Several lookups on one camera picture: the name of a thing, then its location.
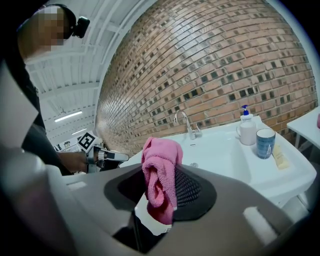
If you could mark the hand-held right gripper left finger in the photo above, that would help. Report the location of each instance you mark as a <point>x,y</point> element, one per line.
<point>117,190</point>

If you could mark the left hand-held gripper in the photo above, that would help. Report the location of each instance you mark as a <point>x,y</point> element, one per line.
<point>87,142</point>

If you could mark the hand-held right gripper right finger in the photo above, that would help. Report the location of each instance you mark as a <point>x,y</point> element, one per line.
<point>225,212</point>

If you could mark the pink cloth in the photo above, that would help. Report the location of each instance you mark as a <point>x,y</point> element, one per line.
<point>318,120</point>
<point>160,160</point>

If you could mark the chrome faucet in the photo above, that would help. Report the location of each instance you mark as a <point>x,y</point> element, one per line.
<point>190,132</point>

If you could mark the person's left forearm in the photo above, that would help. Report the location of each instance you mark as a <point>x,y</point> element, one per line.
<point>71,161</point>

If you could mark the ceiling strip light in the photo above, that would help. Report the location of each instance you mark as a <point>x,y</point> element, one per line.
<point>68,116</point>
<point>78,131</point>

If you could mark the background shelf rack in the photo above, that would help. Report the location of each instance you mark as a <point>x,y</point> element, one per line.
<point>66,145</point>

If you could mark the white ceramic sink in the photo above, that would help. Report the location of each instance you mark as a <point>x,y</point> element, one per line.
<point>220,155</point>

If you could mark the person in black shirt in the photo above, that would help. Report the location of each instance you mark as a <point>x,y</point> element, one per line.
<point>40,142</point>

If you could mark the blue cup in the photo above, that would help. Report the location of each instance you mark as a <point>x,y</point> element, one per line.
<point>265,145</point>

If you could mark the cream tube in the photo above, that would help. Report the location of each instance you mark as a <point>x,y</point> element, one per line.
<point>281,157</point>

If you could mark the white mug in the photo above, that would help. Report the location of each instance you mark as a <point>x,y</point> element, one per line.
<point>248,135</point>

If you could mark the white pump bottle blue cap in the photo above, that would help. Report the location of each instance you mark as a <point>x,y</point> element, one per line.
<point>246,118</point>

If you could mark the white table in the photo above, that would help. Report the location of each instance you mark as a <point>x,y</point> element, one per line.
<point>305,123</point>

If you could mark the person's head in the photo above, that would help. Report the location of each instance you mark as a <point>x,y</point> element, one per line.
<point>42,32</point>

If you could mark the black head camera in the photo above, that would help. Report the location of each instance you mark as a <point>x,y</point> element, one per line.
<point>81,26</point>

